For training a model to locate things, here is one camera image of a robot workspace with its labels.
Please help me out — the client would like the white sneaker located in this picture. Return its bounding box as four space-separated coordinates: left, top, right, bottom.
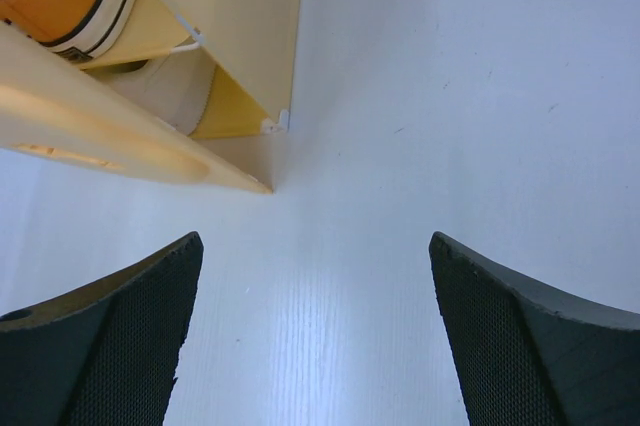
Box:
88 49 216 135

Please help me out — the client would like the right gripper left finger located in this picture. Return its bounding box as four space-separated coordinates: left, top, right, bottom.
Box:
1 232 204 425

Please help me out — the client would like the yellow cabinet door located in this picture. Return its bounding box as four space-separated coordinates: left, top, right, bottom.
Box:
1 25 272 194

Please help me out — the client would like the yellow plastic shoe cabinet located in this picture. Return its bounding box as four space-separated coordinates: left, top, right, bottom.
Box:
85 0 300 140

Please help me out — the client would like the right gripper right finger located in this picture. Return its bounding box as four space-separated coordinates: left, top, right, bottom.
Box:
429 232 639 425

